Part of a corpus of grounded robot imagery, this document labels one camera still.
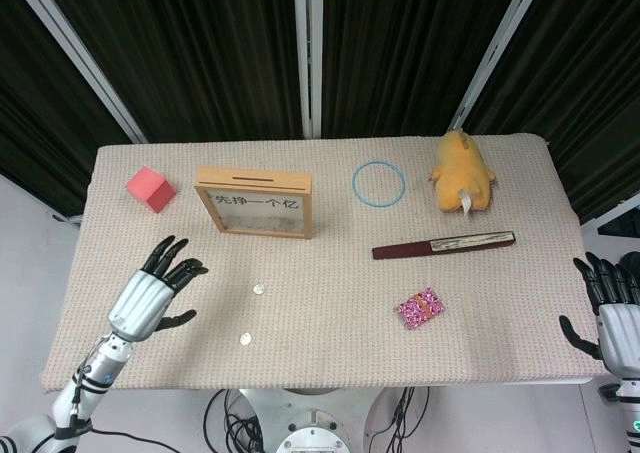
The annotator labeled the black curtain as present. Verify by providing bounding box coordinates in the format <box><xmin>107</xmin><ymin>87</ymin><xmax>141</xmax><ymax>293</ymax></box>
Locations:
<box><xmin>462</xmin><ymin>0</ymin><xmax>640</xmax><ymax>224</ymax></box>
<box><xmin>0</xmin><ymin>0</ymin><xmax>136</xmax><ymax>214</ymax></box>
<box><xmin>322</xmin><ymin>0</ymin><xmax>526</xmax><ymax>138</ymax></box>
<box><xmin>37</xmin><ymin>0</ymin><xmax>307</xmax><ymax>143</ymax></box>

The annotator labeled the blue ring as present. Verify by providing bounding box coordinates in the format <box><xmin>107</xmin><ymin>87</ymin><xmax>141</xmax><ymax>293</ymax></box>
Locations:
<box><xmin>351</xmin><ymin>159</ymin><xmax>408</xmax><ymax>208</ymax></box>

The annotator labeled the beige woven tablecloth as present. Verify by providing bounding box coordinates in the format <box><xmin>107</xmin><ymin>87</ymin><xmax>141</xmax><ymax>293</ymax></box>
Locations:
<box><xmin>38</xmin><ymin>132</ymin><xmax>604</xmax><ymax>393</ymax></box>

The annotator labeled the pink sparkly wrapper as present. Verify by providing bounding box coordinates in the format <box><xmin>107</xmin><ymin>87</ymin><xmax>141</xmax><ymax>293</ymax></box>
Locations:
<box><xmin>393</xmin><ymin>286</ymin><xmax>446</xmax><ymax>331</ymax></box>

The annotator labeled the wooden frame coin box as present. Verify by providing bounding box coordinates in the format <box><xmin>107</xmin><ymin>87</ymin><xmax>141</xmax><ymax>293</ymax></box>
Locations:
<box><xmin>194</xmin><ymin>166</ymin><xmax>316</xmax><ymax>241</ymax></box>

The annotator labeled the dark red folded fan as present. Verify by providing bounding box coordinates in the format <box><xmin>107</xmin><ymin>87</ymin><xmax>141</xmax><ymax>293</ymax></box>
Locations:
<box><xmin>371</xmin><ymin>229</ymin><xmax>516</xmax><ymax>261</ymax></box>

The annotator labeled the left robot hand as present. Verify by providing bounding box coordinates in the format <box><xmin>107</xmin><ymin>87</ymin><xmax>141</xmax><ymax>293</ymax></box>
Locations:
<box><xmin>108</xmin><ymin>236</ymin><xmax>210</xmax><ymax>347</ymax></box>

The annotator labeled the yellow plush toy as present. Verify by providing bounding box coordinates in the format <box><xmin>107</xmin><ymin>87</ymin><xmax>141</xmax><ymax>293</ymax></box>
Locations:
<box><xmin>427</xmin><ymin>129</ymin><xmax>498</xmax><ymax>218</ymax></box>

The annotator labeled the white frame pole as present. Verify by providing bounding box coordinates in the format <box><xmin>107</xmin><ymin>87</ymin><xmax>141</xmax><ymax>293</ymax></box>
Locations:
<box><xmin>581</xmin><ymin>195</ymin><xmax>640</xmax><ymax>234</ymax></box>
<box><xmin>293</xmin><ymin>0</ymin><xmax>325</xmax><ymax>140</ymax></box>
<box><xmin>13</xmin><ymin>0</ymin><xmax>149</xmax><ymax>144</ymax></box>
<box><xmin>448</xmin><ymin>0</ymin><xmax>539</xmax><ymax>130</ymax></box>

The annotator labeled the black floor cable bundle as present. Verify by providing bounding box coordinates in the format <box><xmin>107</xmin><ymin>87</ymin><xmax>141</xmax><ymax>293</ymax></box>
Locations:
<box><xmin>203</xmin><ymin>387</ymin><xmax>269</xmax><ymax>453</ymax></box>
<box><xmin>367</xmin><ymin>386</ymin><xmax>432</xmax><ymax>453</ymax></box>

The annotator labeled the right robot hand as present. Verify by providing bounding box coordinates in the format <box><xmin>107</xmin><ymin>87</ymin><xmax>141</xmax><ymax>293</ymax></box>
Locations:
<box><xmin>558</xmin><ymin>252</ymin><xmax>640</xmax><ymax>374</ymax></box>

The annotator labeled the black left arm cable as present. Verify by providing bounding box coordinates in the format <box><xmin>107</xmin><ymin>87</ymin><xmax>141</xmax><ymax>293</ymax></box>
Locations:
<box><xmin>69</xmin><ymin>357</ymin><xmax>166</xmax><ymax>442</ymax></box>

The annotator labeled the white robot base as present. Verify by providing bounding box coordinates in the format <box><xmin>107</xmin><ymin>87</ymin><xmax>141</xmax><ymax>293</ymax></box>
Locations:
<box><xmin>238</xmin><ymin>386</ymin><xmax>401</xmax><ymax>453</ymax></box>

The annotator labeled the red cube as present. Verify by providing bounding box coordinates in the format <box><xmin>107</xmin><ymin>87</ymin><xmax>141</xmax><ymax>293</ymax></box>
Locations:
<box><xmin>124</xmin><ymin>166</ymin><xmax>176</xmax><ymax>215</ymax></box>

